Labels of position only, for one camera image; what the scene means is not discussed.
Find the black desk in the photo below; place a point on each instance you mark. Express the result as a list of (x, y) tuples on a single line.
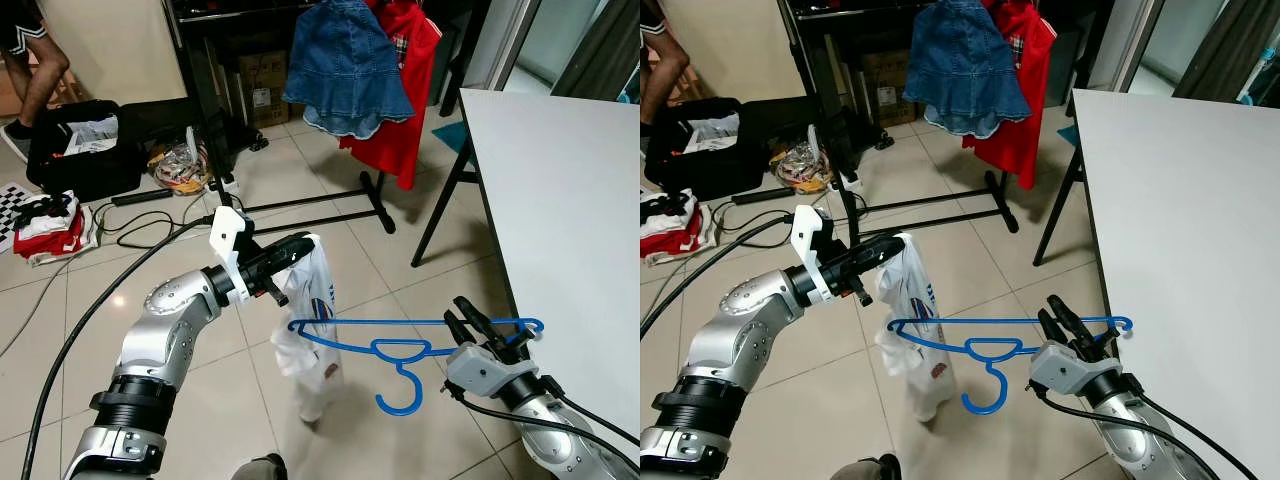
[(850, 30), (230, 30)]

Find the red and white clothes pile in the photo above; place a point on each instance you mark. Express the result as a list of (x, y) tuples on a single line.
[(50, 230), (675, 228)]

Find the dark robot foot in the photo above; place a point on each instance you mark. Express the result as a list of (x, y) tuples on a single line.
[(260, 468), (865, 468)]

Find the black open suitcase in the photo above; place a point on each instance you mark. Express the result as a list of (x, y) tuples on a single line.
[(710, 175), (90, 175)]

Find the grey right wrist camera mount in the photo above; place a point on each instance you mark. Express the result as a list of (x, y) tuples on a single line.
[(485, 370), (1070, 368)]

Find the black table frame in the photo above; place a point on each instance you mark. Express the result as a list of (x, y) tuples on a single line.
[(440, 215), (1058, 215)]

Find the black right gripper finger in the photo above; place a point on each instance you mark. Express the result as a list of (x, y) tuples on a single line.
[(485, 322), (460, 330), (1052, 328), (1075, 318)]

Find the person's bare leg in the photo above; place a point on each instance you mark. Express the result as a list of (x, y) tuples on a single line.
[(665, 75), (45, 80)]

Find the black power strip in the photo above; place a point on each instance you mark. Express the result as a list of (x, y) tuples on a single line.
[(140, 198), (760, 196)]

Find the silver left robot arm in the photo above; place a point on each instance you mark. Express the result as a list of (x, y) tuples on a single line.
[(745, 335), (165, 330)]

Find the black white checkerboard sheet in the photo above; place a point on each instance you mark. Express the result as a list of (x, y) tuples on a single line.
[(12, 215)]

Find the blue plastic hanger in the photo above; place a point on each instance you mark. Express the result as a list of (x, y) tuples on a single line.
[(1000, 320), (400, 322)]

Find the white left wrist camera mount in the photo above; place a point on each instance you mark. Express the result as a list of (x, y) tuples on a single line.
[(228, 235), (812, 240)]

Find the clear plastic bag of items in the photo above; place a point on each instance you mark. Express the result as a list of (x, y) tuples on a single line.
[(800, 168), (180, 170)]

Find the red polo shirt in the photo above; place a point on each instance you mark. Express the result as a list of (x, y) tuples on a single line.
[(400, 150), (1020, 150)]

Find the teal floor mat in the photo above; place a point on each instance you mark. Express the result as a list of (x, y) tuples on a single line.
[(455, 135), (1067, 135)]

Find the blue denim skirt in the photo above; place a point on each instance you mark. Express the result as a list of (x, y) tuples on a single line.
[(965, 70), (345, 70)]

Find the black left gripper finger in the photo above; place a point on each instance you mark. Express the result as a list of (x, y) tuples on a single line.
[(288, 253), (878, 253)]

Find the white printed t-shirt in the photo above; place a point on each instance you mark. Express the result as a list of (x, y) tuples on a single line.
[(915, 290), (315, 290)]

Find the brown cardboard box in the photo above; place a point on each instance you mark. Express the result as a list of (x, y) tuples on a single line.
[(262, 85), (887, 85)]

